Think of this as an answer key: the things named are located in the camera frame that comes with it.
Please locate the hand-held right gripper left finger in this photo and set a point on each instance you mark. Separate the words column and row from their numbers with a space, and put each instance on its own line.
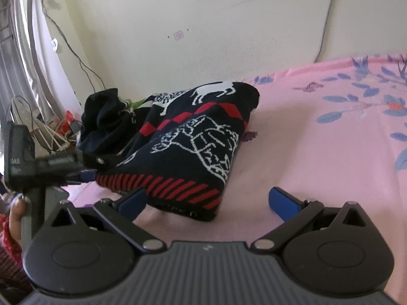
column 132, row 203

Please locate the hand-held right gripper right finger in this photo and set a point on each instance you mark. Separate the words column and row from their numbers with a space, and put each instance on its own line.
column 281, row 203

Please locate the black cloth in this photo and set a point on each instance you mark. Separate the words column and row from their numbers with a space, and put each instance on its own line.
column 101, row 120

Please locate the green cloth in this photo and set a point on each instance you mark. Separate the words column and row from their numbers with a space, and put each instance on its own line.
column 136, row 104

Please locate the navy patterned knit sweater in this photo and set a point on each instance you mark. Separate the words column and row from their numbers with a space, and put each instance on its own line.
column 190, row 152

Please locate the person's left hand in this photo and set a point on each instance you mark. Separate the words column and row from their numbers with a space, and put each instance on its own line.
column 16, row 216

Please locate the grey curtain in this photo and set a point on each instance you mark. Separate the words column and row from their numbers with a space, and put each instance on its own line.
column 28, row 54

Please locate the pink wall sticker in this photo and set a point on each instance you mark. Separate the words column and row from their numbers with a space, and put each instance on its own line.
column 179, row 34

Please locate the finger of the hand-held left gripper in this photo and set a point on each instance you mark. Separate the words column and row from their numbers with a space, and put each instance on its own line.
column 87, row 175

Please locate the pink floral bedsheet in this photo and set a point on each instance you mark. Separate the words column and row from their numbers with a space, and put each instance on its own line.
column 318, row 165

